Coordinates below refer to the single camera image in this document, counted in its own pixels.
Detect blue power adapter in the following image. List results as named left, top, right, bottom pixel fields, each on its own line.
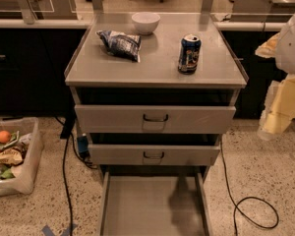
left=77, top=136, right=89, bottom=158

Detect blue soda can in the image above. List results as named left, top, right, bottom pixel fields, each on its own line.
left=178, top=34, right=202, bottom=74

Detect orange fruit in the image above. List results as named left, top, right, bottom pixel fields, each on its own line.
left=0, top=131, right=12, bottom=144

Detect black floor cable left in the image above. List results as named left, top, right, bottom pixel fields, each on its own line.
left=54, top=116, right=98, bottom=236

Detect grey bottom drawer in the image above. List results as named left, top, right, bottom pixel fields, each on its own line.
left=96, top=172, right=213, bottom=236

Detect grey top drawer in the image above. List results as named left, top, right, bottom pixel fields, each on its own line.
left=75, top=105, right=236, bottom=134

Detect grey drawer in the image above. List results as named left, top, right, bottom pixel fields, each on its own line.
left=75, top=105, right=236, bottom=134
left=96, top=172, right=213, bottom=236
left=88, top=145, right=220, bottom=166

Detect white ceramic bowl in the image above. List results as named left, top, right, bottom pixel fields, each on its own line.
left=132, top=12, right=160, bottom=35

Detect black floor cable right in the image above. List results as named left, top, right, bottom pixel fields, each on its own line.
left=219, top=141, right=280, bottom=236

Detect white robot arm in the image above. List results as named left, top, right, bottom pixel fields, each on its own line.
left=255, top=14, right=295, bottom=141

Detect brown snack packet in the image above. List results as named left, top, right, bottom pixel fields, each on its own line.
left=0, top=148, right=23, bottom=165

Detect grey middle drawer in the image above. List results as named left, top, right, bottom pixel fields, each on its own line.
left=88, top=145, right=220, bottom=166

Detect blue tape cross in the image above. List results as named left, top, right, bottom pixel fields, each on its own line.
left=40, top=223, right=79, bottom=236

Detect grey metal drawer cabinet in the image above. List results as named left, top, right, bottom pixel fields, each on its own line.
left=66, top=13, right=248, bottom=175

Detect clear plastic storage bin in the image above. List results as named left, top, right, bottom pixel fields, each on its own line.
left=0, top=117, right=43, bottom=197

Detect blue chip bag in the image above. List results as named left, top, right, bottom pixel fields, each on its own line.
left=96, top=30, right=142, bottom=62

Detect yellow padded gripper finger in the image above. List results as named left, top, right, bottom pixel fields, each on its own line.
left=255, top=33, right=295, bottom=141

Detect green snack packet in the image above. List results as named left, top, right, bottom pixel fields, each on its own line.
left=0, top=168, right=14, bottom=180

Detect black floor cable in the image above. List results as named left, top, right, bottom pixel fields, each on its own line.
left=219, top=141, right=280, bottom=236
left=54, top=116, right=98, bottom=236

